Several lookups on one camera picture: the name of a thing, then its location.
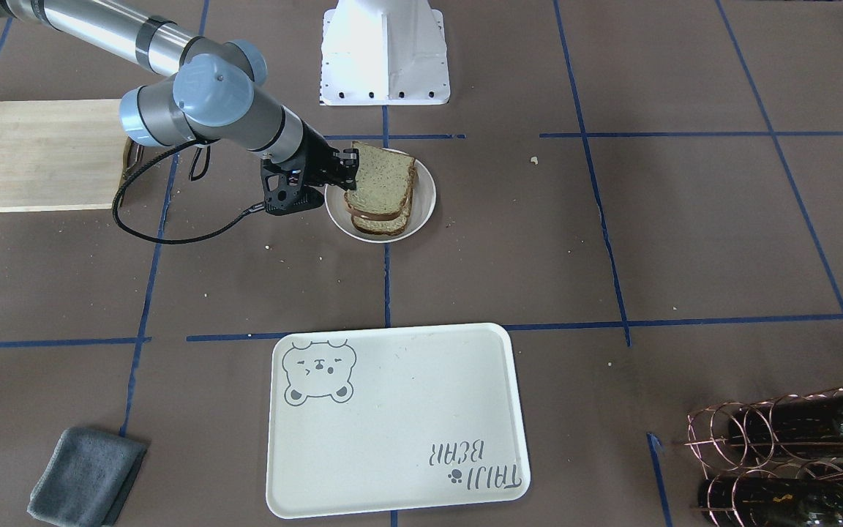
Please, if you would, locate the grey folded cloth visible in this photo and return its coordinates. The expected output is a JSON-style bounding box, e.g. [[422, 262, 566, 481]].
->
[[27, 427, 148, 526]]

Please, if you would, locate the copper wire bottle rack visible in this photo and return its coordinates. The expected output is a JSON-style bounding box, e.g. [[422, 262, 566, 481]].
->
[[686, 387, 843, 526]]

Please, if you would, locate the white round plate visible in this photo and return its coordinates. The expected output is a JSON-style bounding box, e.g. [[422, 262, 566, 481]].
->
[[324, 160, 438, 244]]

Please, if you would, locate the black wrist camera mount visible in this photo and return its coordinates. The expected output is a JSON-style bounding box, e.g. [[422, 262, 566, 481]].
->
[[261, 160, 325, 216]]

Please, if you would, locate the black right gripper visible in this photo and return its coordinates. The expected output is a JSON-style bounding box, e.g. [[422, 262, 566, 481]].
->
[[268, 121, 360, 187]]

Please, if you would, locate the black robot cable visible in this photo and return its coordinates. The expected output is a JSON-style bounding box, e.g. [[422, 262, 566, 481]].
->
[[112, 139, 269, 244]]

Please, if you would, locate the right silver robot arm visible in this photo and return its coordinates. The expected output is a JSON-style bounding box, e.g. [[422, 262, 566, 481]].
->
[[0, 1, 359, 189]]

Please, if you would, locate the wooden cutting board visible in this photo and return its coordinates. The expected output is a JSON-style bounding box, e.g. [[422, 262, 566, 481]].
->
[[0, 99, 131, 213]]

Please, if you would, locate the bread slice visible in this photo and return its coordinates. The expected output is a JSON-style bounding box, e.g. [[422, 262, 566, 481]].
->
[[351, 206, 411, 236], [342, 141, 417, 221]]

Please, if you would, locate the dark wine bottle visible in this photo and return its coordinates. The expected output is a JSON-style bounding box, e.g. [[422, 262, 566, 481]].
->
[[698, 476, 843, 526], [728, 393, 843, 461]]

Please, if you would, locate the cream bear tray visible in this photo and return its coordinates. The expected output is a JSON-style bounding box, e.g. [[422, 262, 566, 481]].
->
[[265, 323, 531, 518]]

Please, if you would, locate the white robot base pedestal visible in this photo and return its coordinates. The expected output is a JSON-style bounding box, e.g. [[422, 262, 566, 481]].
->
[[319, 1, 452, 106]]

